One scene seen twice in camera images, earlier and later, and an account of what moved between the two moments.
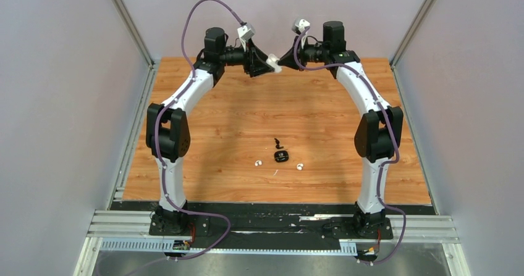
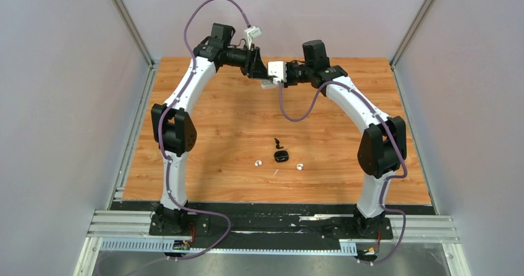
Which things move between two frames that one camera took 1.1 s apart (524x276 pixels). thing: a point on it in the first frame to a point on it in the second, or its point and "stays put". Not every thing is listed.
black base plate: (273, 224) stays put
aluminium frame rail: (120, 224) stays put
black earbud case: (281, 156) stays put
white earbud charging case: (271, 60) to (267, 84)
